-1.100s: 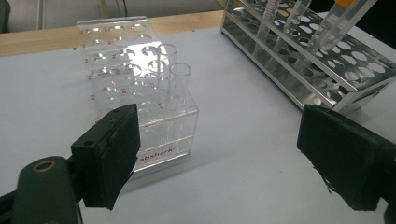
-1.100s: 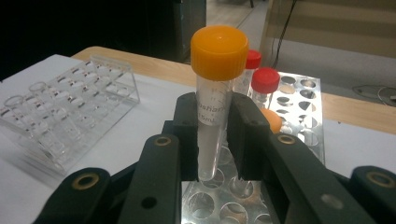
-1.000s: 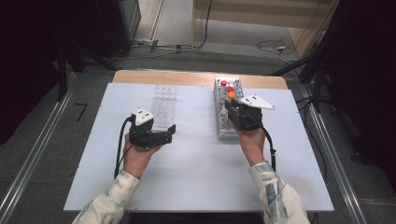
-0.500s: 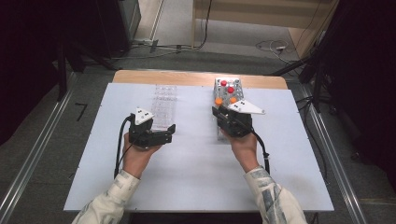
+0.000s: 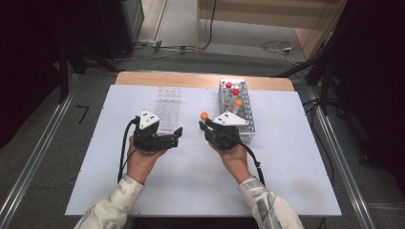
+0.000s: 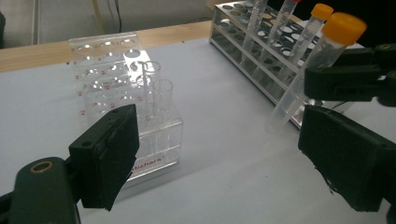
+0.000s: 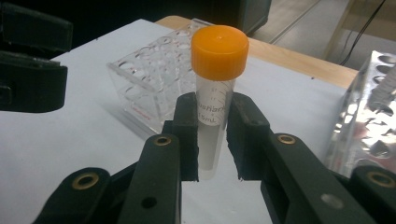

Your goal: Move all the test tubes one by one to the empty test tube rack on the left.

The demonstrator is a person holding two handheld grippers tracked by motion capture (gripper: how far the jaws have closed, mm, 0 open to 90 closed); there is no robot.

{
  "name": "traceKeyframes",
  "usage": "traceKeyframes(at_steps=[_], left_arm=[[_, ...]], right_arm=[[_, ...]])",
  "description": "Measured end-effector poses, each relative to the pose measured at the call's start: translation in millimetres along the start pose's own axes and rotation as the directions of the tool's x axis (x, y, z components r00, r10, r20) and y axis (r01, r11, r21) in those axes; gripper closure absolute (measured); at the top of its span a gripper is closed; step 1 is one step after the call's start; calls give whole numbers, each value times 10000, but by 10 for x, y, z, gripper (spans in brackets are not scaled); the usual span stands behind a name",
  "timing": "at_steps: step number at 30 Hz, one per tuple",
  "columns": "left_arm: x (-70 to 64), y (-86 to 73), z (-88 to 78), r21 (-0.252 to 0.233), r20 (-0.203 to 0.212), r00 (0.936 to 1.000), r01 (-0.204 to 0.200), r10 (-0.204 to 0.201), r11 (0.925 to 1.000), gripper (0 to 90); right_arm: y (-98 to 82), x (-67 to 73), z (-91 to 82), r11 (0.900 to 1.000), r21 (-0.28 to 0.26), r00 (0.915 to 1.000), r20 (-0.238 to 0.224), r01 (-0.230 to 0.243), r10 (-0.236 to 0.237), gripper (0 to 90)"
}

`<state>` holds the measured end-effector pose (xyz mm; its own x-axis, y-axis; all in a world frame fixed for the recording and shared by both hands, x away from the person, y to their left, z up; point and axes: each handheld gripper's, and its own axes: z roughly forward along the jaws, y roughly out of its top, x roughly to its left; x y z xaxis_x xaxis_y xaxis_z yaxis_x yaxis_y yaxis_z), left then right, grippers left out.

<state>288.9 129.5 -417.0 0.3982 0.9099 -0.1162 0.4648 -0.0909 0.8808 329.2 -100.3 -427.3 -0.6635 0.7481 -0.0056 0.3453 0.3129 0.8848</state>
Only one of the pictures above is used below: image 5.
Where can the orange-capped test tube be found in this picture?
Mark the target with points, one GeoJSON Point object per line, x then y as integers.
{"type": "Point", "coordinates": [204, 115]}
{"type": "Point", "coordinates": [238, 102]}

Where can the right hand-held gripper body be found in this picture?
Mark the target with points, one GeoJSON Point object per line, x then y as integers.
{"type": "Point", "coordinates": [224, 136]}

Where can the clear plastic tube rack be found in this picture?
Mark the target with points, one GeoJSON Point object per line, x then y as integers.
{"type": "Point", "coordinates": [168, 105]}

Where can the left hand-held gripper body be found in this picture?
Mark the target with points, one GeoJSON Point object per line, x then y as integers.
{"type": "Point", "coordinates": [144, 140]}

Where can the light wooden furniture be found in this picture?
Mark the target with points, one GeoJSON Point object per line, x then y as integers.
{"type": "Point", "coordinates": [270, 14]}

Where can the dark equipment cabinet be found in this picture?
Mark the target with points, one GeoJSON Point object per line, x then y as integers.
{"type": "Point", "coordinates": [127, 25]}

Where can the wooden table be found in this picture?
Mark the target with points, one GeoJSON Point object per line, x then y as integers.
{"type": "Point", "coordinates": [191, 79]}

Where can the white work board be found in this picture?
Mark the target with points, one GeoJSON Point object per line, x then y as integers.
{"type": "Point", "coordinates": [197, 191]}

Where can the aluminium floor rail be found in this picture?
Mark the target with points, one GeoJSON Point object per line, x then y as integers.
{"type": "Point", "coordinates": [347, 178]}
{"type": "Point", "coordinates": [38, 149]}

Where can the white perforated tube rack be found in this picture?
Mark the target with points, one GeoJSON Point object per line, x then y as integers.
{"type": "Point", "coordinates": [246, 108]}

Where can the black metal stand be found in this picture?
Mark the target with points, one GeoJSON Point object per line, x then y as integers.
{"type": "Point", "coordinates": [323, 79]}
{"type": "Point", "coordinates": [63, 73]}

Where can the person's left hand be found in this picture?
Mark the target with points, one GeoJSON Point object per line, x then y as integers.
{"type": "Point", "coordinates": [141, 165]}

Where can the person's right hand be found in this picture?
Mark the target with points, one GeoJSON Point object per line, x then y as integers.
{"type": "Point", "coordinates": [235, 162]}

